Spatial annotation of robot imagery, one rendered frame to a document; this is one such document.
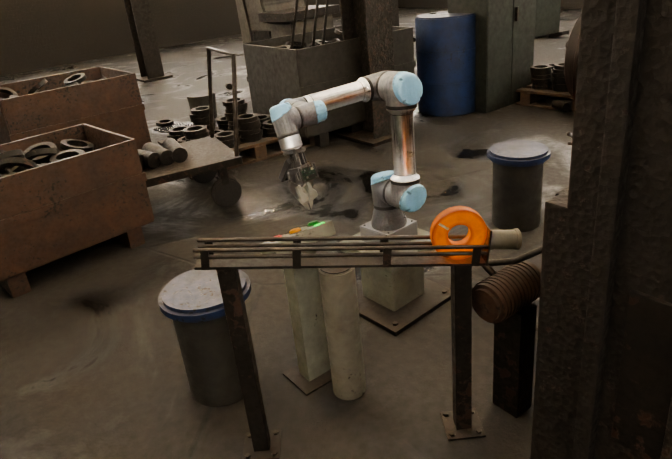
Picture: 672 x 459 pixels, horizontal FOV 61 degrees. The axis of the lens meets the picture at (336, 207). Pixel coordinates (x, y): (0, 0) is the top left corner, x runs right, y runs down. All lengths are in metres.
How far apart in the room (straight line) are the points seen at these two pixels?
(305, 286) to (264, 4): 5.51
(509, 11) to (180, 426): 4.45
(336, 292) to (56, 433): 1.13
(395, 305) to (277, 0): 5.37
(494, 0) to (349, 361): 3.94
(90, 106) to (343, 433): 3.56
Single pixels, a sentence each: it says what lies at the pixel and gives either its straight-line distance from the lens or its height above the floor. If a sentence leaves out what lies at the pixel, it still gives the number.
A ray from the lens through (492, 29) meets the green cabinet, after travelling 5.35.
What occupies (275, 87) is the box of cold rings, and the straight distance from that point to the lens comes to 4.92.
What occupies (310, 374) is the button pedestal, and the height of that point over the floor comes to 0.04.
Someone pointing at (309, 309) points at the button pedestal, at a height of 0.31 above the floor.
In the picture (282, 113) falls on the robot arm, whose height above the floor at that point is 0.98.
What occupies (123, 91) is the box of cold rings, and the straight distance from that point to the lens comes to 4.96.
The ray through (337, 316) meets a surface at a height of 0.36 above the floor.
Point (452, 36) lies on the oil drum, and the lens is 5.25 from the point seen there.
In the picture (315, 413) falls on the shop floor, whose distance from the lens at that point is 2.09.
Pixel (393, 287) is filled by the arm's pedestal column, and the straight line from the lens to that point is 2.42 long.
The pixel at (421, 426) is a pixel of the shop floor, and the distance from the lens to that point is 2.02.
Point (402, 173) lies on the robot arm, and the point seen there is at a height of 0.65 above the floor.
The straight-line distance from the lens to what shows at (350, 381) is 2.06.
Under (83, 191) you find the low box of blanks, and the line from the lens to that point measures 3.30.
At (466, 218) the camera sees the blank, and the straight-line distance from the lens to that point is 1.57.
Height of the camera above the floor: 1.43
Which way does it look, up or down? 24 degrees down
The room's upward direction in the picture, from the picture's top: 6 degrees counter-clockwise
